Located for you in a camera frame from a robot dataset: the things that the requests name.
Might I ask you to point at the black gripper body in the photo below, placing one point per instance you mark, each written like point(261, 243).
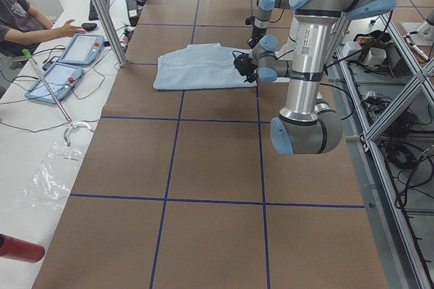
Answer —
point(245, 68)
point(255, 34)

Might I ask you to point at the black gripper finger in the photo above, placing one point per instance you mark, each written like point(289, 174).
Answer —
point(251, 42)
point(251, 78)

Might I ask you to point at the light blue shirt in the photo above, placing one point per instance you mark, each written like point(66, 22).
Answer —
point(199, 66)

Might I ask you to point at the black computer mouse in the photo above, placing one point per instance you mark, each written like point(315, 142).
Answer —
point(88, 26)

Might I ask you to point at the upper blue teach pendant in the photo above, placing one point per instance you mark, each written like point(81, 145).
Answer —
point(82, 50)

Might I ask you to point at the blue teach pendant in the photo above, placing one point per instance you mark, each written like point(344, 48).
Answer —
point(82, 50)
point(60, 77)

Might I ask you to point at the lower blue teach pendant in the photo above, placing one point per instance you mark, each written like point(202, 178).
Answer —
point(60, 77)

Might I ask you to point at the metal reacher stick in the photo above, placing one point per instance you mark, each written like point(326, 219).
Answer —
point(73, 125)

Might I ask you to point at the seated person grey shirt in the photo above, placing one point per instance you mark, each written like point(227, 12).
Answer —
point(25, 27)

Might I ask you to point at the clear plastic bag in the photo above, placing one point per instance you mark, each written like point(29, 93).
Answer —
point(51, 185)

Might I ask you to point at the red cylinder bottle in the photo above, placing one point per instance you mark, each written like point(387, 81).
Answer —
point(20, 250)

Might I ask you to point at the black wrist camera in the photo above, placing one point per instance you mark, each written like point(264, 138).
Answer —
point(250, 21)
point(240, 60)

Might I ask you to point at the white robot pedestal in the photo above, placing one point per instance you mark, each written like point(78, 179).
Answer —
point(288, 49)

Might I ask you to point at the aluminium frame post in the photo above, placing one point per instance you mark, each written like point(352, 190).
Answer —
point(110, 32)

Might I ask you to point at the aluminium frame rack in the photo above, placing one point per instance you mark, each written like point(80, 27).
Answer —
point(382, 72)

